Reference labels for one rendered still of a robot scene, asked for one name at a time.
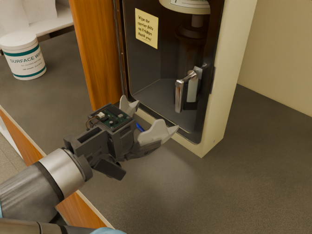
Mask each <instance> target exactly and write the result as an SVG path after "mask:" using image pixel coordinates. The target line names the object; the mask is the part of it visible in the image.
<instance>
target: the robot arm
mask: <svg viewBox="0 0 312 234"><path fill-rule="evenodd" d="M139 104H140V101H139V100H137V101H135V102H133V103H131V104H129V103H128V100H127V98H126V96H125V95H123V96H122V97H121V99H120V105H119V108H118V107H116V106H115V105H113V104H111V102H109V103H108V104H106V105H104V106H102V107H101V108H99V109H97V110H96V111H94V112H92V113H90V114H89V115H87V116H88V121H87V122H86V127H87V123H88V122H89V125H90V128H88V127H87V129H86V131H85V132H83V133H82V134H80V135H79V136H77V137H74V136H73V135H71V134H68V135H67V136H65V137H63V140H64V143H65V146H63V147H62V148H61V149H60V148H58V149H57V150H55V151H53V152H52V153H50V154H48V155H47V156H45V157H43V158H42V159H40V160H38V161H37V162H35V163H34V164H32V165H30V166H29V167H27V168H25V169H24V170H22V171H20V172H19V173H17V174H15V175H14V176H12V177H10V178H9V179H7V180H5V181H4V182H2V183H0V234H126V233H125V232H123V231H120V230H116V229H112V228H110V227H100V228H98V229H97V228H86V227H75V226H68V225H67V224H66V222H65V221H64V219H63V218H62V216H61V215H60V213H59V212H58V211H57V210H56V208H55V206H57V205H58V204H59V203H61V202H62V201H63V200H65V199H66V198H67V197H69V196H70V195H72V194H73V193H74V192H76V191H77V190H78V189H80V188H81V187H82V186H84V184H85V182H87V181H88V180H89V179H91V178H92V177H93V172H92V169H94V170H96V171H98V172H101V173H103V174H105V175H106V176H107V177H109V178H114V179H116V180H118V181H121V180H122V179H123V177H124V176H125V174H126V171H125V170H124V169H123V168H122V167H121V164H120V163H119V162H124V160H125V159H126V160H127V161H128V160H130V159H136V158H141V157H144V156H147V155H148V154H150V153H152V152H153V151H154V150H156V149H158V148H159V147H160V146H161V145H162V144H163V143H165V142H166V141H167V140H169V139H170V138H171V137H172V136H173V135H174V134H175V133H176V132H177V130H178V129H179V125H175V126H171V127H168V128H167V126H166V123H165V121H164V120H163V119H158V120H156V121H155V122H154V123H153V124H152V126H151V128H150V129H149V130H147V131H144V132H141V133H140V134H138V135H137V137H136V139H137V141H138V142H137V143H134V131H135V130H136V129H137V126H136V119H133V118H132V115H133V114H134V113H135V112H137V109H138V107H139ZM133 144H134V145H133ZM91 168H92V169H91Z"/></svg>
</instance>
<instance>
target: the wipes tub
mask: <svg viewBox="0 0 312 234"><path fill-rule="evenodd" d="M0 46H1V48H2V50H3V53H4V55H5V57H6V60H7V62H8V64H9V67H10V69H11V71H12V73H13V75H14V77H15V78H16V79H20V80H31V79H35V78H38V77H40V76H41V75H43V74H44V73H45V72H46V65H45V62H44V59H43V55H42V52H41V49H40V46H39V43H38V40H37V37H36V34H35V33H33V32H29V31H18V32H12V33H9V34H7V35H5V36H3V37H2V38H0Z"/></svg>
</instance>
